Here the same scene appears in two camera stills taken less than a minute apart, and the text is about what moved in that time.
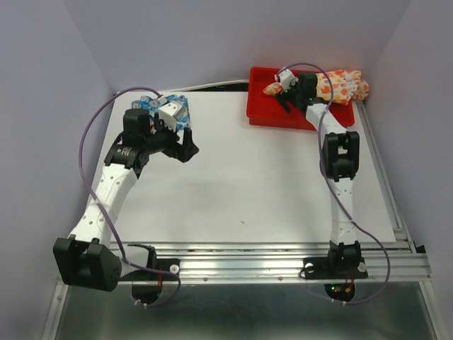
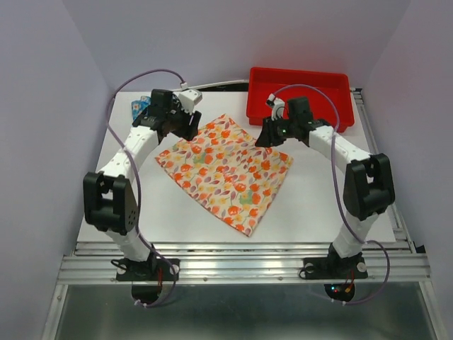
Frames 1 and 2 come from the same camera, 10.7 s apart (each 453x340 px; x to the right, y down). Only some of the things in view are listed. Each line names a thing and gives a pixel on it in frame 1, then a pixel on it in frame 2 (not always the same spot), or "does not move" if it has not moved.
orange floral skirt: x=337 y=86 -> x=228 y=174
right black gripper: x=281 y=98 -> x=267 y=138
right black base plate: x=317 y=268 does not move
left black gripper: x=182 y=152 -> x=189 y=132
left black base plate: x=163 y=264 does not move
